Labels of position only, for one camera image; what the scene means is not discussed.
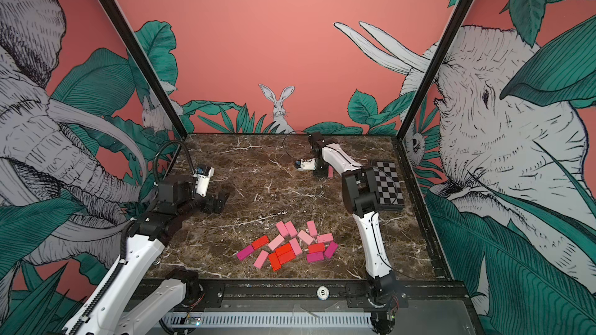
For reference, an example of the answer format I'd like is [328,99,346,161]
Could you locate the red block bottom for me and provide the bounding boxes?
[268,252,282,271]

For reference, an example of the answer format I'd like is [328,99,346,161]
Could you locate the red block right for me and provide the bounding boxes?
[308,243,325,254]

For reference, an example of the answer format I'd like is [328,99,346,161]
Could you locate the pink block beside red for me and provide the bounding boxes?
[289,238,303,256]

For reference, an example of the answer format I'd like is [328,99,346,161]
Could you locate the pink block pair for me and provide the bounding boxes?
[285,221,298,238]
[276,221,290,237]

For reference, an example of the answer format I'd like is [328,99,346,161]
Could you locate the black corrugated cable hose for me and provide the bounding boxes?
[152,140,196,182]

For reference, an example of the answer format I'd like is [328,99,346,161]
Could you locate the pink block right horizontal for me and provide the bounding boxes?
[317,233,334,243]

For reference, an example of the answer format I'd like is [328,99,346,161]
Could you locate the black front rail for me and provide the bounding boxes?
[123,278,471,313]

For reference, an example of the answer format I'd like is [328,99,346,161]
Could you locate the black white checkerboard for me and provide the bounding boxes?
[369,161,405,211]

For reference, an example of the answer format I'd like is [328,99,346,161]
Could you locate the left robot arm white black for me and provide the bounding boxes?
[59,175,229,334]

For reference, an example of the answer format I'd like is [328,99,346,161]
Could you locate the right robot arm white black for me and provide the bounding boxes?
[308,132,408,310]

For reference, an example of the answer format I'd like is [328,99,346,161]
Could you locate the black right frame post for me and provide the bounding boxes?
[397,0,473,142]

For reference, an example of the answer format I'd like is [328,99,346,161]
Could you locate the light pink block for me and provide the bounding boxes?
[268,234,285,251]
[297,230,314,246]

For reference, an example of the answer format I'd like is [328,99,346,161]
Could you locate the red block large center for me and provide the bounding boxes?
[275,243,296,265]

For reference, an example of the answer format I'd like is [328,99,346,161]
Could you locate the red block upper left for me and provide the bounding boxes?
[251,235,270,251]

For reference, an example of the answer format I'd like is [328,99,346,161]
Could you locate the magenta block lower right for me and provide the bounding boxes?
[307,251,325,264]

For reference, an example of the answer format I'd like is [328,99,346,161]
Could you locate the pink block top pair right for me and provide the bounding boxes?
[285,221,298,238]

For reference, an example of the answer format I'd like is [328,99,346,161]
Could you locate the white slotted cable duct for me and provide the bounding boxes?
[161,312,373,329]

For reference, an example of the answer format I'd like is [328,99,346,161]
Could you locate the pink block top pair left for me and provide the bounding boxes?
[276,221,290,237]

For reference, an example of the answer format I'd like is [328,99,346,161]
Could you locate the magenta block tilted right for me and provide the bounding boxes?
[324,241,338,259]

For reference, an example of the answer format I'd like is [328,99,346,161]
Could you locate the black frame post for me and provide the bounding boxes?
[98,0,188,141]
[397,0,473,142]

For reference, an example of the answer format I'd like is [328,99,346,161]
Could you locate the magenta block far left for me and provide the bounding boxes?
[237,245,255,261]

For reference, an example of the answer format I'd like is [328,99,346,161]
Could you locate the black left frame post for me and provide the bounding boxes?
[98,0,188,141]

